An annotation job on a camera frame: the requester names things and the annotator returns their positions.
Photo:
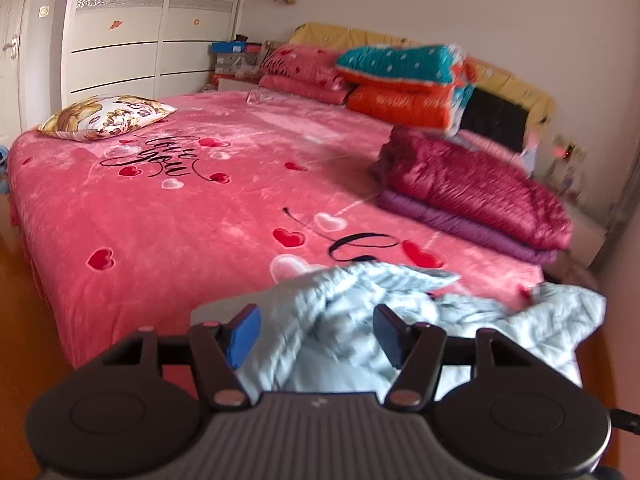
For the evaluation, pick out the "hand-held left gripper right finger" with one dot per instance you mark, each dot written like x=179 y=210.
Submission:
x=391 y=332

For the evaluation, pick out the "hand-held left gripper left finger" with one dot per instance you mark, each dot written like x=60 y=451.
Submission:
x=244 y=336

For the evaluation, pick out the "light blue down jacket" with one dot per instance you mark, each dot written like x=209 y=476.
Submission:
x=340 y=310

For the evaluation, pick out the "purple down jacket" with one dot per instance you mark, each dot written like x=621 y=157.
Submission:
x=450 y=224

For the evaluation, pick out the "pink heart-print bed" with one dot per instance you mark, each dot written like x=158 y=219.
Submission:
x=210 y=210

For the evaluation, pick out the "dark red down jacket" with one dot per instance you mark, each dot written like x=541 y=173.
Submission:
x=470 y=185

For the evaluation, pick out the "white bedside table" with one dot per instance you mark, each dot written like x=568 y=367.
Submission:
x=580 y=232

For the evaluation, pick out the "orange pillow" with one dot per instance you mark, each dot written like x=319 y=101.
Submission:
x=400 y=105

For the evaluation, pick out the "black cloth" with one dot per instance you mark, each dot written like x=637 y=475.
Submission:
x=492 y=120

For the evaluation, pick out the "clear plastic item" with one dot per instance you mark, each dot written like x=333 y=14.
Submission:
x=260 y=96

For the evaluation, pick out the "white low cabinet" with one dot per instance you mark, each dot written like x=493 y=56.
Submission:
x=237 y=84

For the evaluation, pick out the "floral cushion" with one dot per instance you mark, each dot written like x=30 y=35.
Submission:
x=107 y=116

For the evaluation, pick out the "clear plastic bag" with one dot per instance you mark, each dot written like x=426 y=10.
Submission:
x=246 y=67

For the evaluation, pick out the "teal polka dot pillow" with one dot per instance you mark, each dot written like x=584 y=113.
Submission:
x=400 y=64

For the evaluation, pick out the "yellow headboard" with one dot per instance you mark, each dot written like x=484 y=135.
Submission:
x=325 y=35

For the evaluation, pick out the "white wardrobe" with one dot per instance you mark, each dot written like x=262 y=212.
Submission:
x=130 y=25

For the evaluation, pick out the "wall socket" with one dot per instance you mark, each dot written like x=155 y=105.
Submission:
x=570 y=149

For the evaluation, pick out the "light switch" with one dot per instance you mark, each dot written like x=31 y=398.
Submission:
x=44 y=10

